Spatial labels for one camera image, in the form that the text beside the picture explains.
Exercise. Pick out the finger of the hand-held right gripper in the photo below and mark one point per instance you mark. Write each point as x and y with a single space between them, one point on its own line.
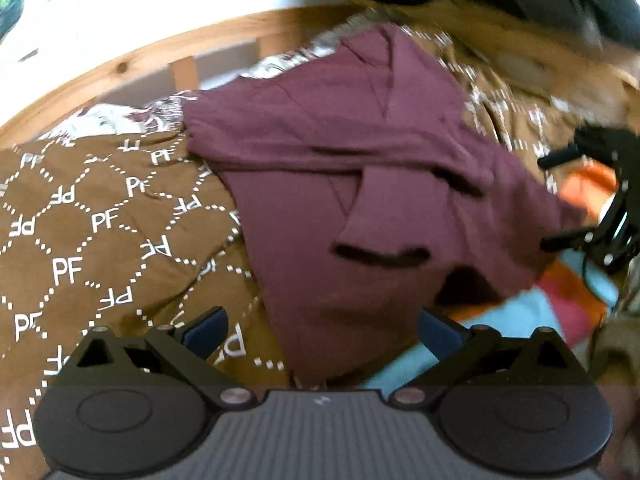
559 156
570 239

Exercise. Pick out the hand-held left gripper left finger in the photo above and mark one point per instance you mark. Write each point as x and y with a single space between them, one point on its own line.
206 331

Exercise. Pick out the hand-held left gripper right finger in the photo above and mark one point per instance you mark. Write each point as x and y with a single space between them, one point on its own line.
437 332

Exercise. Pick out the maroon long-sleeve shirt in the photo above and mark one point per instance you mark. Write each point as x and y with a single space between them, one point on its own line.
360 200

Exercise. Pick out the orange and blue patchwork cloth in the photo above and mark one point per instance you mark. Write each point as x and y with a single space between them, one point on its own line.
565 305

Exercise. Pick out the brown letter-print blanket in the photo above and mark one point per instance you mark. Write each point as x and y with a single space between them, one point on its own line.
115 240

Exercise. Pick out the wooden bed frame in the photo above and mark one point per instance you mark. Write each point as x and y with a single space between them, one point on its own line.
150 62

